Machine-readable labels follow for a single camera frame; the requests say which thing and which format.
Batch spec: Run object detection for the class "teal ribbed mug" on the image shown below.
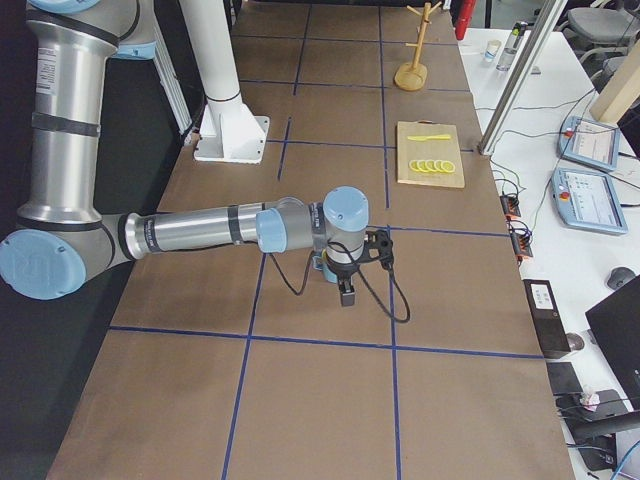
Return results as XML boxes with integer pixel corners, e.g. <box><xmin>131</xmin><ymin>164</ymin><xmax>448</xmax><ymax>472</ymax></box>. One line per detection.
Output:
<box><xmin>312</xmin><ymin>251</ymin><xmax>337</xmax><ymax>284</ymax></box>

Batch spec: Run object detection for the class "red cylinder object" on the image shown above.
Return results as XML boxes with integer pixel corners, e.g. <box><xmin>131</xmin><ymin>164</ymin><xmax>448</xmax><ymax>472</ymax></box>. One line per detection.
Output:
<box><xmin>454</xmin><ymin>0</ymin><xmax>476</xmax><ymax>40</ymax></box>

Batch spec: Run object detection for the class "black computer mouse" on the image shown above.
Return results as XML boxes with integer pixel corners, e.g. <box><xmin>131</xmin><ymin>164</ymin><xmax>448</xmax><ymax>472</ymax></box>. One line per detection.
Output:
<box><xmin>606</xmin><ymin>266</ymin><xmax>636</xmax><ymax>290</ymax></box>

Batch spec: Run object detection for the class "black laptop monitor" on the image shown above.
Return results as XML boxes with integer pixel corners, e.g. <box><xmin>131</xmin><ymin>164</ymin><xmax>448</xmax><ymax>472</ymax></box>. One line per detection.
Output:
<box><xmin>586</xmin><ymin>282</ymin><xmax>639</xmax><ymax>409</ymax></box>

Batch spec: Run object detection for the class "black camera cable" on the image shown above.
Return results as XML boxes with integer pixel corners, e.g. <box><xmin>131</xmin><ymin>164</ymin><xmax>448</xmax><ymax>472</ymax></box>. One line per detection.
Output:
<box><xmin>264</xmin><ymin>239</ymin><xmax>412</xmax><ymax>325</ymax></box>

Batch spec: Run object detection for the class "bamboo cutting board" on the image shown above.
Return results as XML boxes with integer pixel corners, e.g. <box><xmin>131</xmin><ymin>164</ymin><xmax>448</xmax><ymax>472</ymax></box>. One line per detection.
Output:
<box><xmin>396</xmin><ymin>121</ymin><xmax>465</xmax><ymax>189</ymax></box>

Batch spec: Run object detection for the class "paper cup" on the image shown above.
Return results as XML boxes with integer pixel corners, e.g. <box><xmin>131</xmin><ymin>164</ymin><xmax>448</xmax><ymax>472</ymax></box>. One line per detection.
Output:
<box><xmin>483</xmin><ymin>39</ymin><xmax>501</xmax><ymax>63</ymax></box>

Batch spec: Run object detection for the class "teach pendant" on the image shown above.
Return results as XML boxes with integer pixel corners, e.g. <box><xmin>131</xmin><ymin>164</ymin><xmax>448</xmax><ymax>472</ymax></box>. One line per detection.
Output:
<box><xmin>551</xmin><ymin>168</ymin><xmax>628</xmax><ymax>235</ymax></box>
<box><xmin>558</xmin><ymin>116</ymin><xmax>621</xmax><ymax>173</ymax></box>

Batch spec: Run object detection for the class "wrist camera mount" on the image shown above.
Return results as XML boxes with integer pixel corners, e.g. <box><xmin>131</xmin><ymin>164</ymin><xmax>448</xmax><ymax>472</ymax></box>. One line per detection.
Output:
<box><xmin>360</xmin><ymin>229</ymin><xmax>394</xmax><ymax>272</ymax></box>

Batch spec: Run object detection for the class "yellow plastic knife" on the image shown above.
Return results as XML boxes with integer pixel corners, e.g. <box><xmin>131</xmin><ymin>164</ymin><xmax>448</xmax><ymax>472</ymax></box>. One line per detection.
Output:
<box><xmin>406</xmin><ymin>134</ymin><xmax>451</xmax><ymax>142</ymax></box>

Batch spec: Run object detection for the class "aluminium frame post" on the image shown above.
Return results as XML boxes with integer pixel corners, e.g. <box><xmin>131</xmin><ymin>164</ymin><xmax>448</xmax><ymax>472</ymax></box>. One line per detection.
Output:
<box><xmin>478</xmin><ymin>0</ymin><xmax>567</xmax><ymax>155</ymax></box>

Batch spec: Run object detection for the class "teach pendant far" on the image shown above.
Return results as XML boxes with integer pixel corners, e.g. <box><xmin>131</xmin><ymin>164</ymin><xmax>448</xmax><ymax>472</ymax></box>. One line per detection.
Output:
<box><xmin>558</xmin><ymin>116</ymin><xmax>621</xmax><ymax>173</ymax></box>

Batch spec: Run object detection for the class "black box with label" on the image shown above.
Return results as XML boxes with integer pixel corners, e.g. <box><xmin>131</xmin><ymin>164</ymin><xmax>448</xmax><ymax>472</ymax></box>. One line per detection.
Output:
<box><xmin>523</xmin><ymin>279</ymin><xmax>571</xmax><ymax>359</ymax></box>

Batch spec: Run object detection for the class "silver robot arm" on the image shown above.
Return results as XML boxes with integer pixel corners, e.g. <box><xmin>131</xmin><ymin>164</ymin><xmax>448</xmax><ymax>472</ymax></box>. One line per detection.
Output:
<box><xmin>1</xmin><ymin>1</ymin><xmax>370</xmax><ymax>306</ymax></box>

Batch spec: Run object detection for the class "wooden mug rack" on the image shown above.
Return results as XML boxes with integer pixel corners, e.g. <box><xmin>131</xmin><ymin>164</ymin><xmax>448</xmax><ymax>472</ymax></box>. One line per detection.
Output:
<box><xmin>394</xmin><ymin>1</ymin><xmax>442</xmax><ymax>92</ymax></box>

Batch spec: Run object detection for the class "grey office chair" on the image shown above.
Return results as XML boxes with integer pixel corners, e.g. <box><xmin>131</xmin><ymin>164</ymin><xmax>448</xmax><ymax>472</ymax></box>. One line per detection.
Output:
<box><xmin>557</xmin><ymin>1</ymin><xmax>639</xmax><ymax>63</ymax></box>

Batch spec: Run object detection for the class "clear water bottle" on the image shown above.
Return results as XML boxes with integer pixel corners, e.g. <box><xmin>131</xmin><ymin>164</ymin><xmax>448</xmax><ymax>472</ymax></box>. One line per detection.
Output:
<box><xmin>496</xmin><ymin>21</ymin><xmax>528</xmax><ymax>72</ymax></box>

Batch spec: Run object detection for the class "orange black power adapter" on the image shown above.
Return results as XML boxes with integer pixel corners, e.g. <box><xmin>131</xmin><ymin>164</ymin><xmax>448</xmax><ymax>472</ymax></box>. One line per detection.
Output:
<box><xmin>500</xmin><ymin>194</ymin><xmax>521</xmax><ymax>220</ymax></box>

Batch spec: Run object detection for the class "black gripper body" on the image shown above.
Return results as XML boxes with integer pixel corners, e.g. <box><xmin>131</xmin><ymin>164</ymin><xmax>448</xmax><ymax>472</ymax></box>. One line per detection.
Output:
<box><xmin>323</xmin><ymin>243</ymin><xmax>362</xmax><ymax>283</ymax></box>

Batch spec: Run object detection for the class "teach pendant near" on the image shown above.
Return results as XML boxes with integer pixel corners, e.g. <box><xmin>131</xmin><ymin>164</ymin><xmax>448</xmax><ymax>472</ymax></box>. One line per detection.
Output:
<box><xmin>551</xmin><ymin>168</ymin><xmax>628</xmax><ymax>235</ymax></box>

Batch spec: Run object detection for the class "white pedestal column base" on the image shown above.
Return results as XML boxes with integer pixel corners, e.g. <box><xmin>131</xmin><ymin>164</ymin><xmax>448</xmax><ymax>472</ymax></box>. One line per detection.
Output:
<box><xmin>180</xmin><ymin>0</ymin><xmax>270</xmax><ymax>164</ymax></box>

